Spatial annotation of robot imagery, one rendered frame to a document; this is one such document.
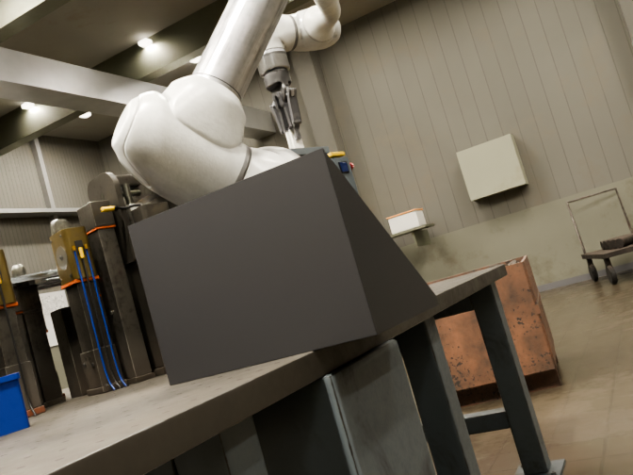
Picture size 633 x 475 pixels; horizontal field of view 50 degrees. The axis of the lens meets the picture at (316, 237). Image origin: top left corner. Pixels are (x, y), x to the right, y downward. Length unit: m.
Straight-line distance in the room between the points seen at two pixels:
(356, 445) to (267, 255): 0.30
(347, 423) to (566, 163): 8.56
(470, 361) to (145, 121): 2.71
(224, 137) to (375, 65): 9.07
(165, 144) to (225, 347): 0.35
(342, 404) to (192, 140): 0.50
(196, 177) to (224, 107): 0.13
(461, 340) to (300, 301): 2.65
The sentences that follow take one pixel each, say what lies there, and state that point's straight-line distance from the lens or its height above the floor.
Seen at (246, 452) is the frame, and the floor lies 0.61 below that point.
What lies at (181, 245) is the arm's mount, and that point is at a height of 0.91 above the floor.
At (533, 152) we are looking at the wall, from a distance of 9.52.
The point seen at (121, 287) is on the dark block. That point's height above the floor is 0.91.
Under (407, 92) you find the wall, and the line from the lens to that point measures 10.00.
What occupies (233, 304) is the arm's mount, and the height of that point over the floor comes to 0.80.
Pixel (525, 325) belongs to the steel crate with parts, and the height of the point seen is 0.34.
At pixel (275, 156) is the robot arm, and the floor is 1.04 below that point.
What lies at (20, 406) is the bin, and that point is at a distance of 1.24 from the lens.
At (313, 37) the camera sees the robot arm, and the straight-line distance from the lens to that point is 2.01.
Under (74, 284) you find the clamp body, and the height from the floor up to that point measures 0.95.
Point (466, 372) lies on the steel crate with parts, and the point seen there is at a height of 0.19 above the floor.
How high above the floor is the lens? 0.78
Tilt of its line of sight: 5 degrees up
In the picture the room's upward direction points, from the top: 16 degrees counter-clockwise
